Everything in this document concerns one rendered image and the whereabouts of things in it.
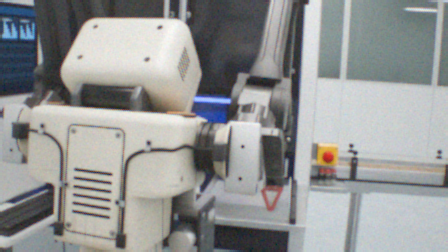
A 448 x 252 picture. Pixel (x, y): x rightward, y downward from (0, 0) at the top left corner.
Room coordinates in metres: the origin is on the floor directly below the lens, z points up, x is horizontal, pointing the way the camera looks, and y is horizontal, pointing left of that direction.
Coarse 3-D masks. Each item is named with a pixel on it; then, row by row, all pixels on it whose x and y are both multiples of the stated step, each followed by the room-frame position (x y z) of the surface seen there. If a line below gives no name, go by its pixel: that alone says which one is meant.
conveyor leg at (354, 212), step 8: (352, 192) 1.66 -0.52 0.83; (360, 192) 1.65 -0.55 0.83; (368, 192) 1.64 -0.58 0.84; (352, 200) 1.68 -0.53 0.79; (360, 200) 1.67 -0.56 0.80; (352, 208) 1.67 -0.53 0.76; (360, 208) 1.67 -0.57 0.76; (352, 216) 1.67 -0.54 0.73; (360, 216) 1.68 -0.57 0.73; (352, 224) 1.67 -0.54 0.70; (352, 232) 1.67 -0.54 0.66; (352, 240) 1.67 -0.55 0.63; (344, 248) 1.69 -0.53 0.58; (352, 248) 1.67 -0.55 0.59
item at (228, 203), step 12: (216, 180) 1.54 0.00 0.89; (204, 192) 1.33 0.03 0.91; (216, 192) 1.43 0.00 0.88; (228, 192) 1.44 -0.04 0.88; (276, 192) 1.46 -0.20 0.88; (288, 192) 1.46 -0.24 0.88; (216, 204) 1.24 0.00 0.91; (228, 204) 1.23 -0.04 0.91; (240, 204) 1.23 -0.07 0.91; (252, 204) 1.33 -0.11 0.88; (264, 204) 1.33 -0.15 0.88; (276, 204) 1.33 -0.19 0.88; (288, 204) 1.27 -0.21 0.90; (252, 216) 1.22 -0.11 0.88; (264, 216) 1.22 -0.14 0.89; (276, 216) 1.21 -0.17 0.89; (288, 216) 1.21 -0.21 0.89
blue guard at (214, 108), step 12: (204, 96) 1.62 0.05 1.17; (216, 96) 1.62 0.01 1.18; (228, 96) 1.61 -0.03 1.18; (192, 108) 1.63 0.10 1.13; (204, 108) 1.62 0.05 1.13; (216, 108) 1.62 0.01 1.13; (228, 108) 1.61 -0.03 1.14; (216, 120) 1.62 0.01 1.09; (228, 120) 1.61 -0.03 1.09; (288, 144) 1.57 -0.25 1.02
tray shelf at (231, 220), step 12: (204, 180) 1.58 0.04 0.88; (288, 180) 1.62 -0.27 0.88; (300, 192) 1.48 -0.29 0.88; (300, 204) 1.35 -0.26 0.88; (216, 216) 1.22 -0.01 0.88; (228, 216) 1.22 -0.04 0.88; (240, 216) 1.23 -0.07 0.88; (300, 216) 1.24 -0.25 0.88; (264, 228) 1.18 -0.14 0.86; (276, 228) 1.18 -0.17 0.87; (288, 228) 1.17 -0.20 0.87; (300, 228) 1.17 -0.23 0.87
